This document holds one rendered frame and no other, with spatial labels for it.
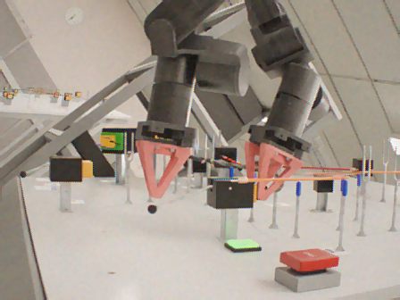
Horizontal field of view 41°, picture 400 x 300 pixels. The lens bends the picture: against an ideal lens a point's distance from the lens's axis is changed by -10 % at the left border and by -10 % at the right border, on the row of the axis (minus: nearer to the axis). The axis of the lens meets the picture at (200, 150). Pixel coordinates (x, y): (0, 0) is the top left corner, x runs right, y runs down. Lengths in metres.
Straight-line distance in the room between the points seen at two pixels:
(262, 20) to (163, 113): 0.24
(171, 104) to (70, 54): 7.56
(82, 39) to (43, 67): 0.70
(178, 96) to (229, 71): 0.08
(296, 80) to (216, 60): 0.14
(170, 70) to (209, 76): 0.05
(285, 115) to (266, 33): 0.14
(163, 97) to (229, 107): 1.14
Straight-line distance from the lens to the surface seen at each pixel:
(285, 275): 0.62
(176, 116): 0.78
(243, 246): 0.78
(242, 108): 1.93
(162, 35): 0.76
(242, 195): 0.83
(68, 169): 1.05
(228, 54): 0.76
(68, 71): 8.32
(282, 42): 0.88
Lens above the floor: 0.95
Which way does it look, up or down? 13 degrees up
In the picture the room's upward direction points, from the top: 53 degrees clockwise
